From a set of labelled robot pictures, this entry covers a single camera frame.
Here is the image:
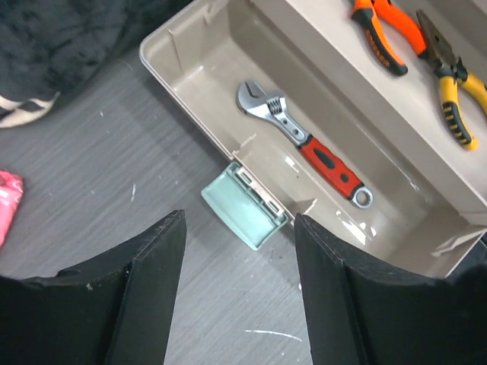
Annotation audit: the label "pink printed plastic bag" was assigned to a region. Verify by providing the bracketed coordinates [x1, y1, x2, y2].
[0, 170, 24, 246]

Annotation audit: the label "black floral plush blanket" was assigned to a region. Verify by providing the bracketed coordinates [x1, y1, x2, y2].
[1, 0, 188, 129]

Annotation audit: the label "red handled adjustable wrench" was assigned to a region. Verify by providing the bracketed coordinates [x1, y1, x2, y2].
[237, 80, 374, 209]

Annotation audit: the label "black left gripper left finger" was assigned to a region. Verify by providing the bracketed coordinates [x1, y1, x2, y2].
[1, 210, 186, 364]

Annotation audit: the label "yellow handled pliers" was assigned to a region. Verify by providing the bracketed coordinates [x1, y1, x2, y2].
[416, 10, 486, 151]

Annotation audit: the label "orange handled needle-nose pliers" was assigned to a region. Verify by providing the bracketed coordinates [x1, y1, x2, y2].
[351, 0, 428, 77]

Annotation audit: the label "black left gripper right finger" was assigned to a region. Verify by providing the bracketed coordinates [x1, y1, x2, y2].
[294, 215, 486, 364]

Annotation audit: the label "beige plastic tool box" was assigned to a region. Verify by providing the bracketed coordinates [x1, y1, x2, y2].
[139, 1, 486, 277]

